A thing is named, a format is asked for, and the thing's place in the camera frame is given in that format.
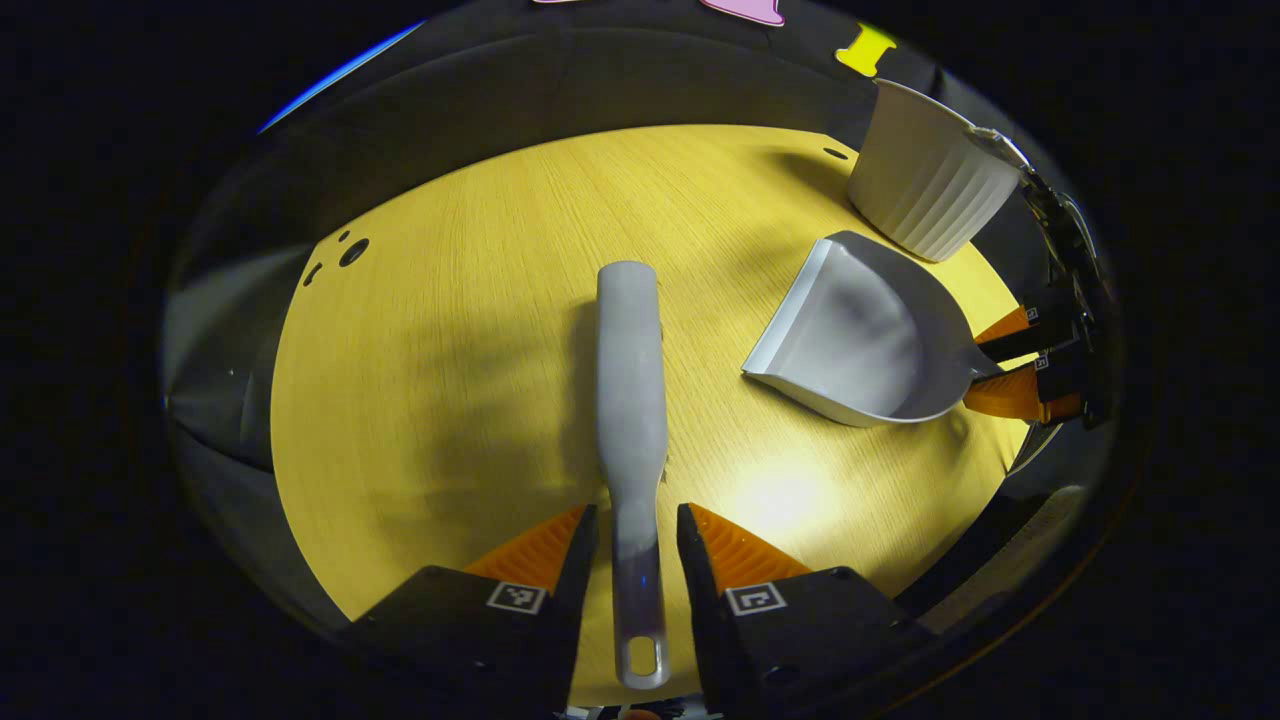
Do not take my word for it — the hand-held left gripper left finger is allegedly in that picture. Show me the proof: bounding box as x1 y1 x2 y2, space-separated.
335 503 601 716

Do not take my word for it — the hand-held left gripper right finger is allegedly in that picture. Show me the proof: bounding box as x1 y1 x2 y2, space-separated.
676 502 936 716

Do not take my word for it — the grey plastic dustpan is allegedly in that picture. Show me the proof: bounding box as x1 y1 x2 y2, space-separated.
741 230 1004 429

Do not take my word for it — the small grey broom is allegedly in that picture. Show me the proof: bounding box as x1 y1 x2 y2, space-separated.
596 261 671 691

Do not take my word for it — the black backdrop cloth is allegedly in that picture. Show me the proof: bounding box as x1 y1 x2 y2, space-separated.
160 0 1111 641

